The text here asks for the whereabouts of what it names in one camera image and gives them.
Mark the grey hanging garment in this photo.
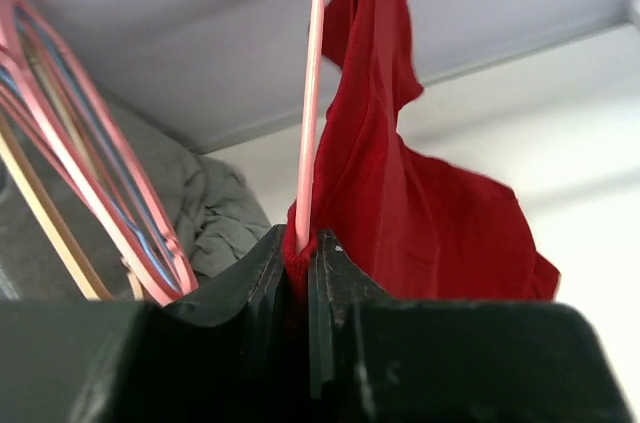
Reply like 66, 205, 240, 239
1, 106, 270, 296

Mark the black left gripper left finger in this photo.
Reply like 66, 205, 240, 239
1, 226, 300, 422

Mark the pink wire hanger on rack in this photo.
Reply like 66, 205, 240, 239
0, 0, 201, 305

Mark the pink wire hanger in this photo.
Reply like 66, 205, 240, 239
0, 0, 201, 305
294, 0, 325, 253

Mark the blue wire hanger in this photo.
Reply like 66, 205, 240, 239
0, 7, 184, 294

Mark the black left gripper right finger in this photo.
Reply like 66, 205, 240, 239
308, 231, 633, 422

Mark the red t-shirt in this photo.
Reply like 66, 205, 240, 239
311, 0, 559, 301

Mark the beige plastic hanger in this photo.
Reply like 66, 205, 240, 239
1, 36, 115, 300

